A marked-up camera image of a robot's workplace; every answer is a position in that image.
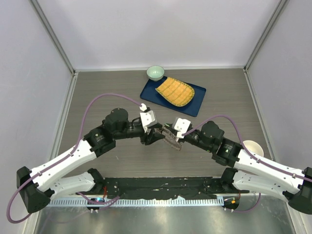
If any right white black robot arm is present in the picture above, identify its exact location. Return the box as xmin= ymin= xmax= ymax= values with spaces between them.
xmin=177 ymin=120 xmax=312 ymax=215

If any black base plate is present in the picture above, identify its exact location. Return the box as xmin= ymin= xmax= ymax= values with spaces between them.
xmin=79 ymin=176 xmax=249 ymax=200

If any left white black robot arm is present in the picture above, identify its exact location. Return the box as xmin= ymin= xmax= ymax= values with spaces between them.
xmin=17 ymin=108 xmax=164 ymax=214

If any slotted white cable duct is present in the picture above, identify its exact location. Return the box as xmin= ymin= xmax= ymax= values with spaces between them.
xmin=48 ymin=196 xmax=224 ymax=208

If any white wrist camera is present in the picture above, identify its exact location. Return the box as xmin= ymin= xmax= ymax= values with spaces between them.
xmin=139 ymin=103 xmax=157 ymax=133
xmin=172 ymin=117 xmax=191 ymax=139

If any dark blue tray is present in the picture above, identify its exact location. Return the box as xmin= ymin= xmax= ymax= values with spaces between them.
xmin=139 ymin=76 xmax=207 ymax=117

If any light green ceramic bowl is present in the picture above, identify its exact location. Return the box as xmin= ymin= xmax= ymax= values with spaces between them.
xmin=146 ymin=65 xmax=165 ymax=81

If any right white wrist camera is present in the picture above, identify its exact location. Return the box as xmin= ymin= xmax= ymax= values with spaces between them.
xmin=172 ymin=117 xmax=191 ymax=139

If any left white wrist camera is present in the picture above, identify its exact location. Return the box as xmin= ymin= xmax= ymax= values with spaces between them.
xmin=139 ymin=103 xmax=157 ymax=133

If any yellow woven bamboo mat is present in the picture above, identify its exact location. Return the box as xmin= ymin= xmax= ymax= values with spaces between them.
xmin=156 ymin=77 xmax=195 ymax=107

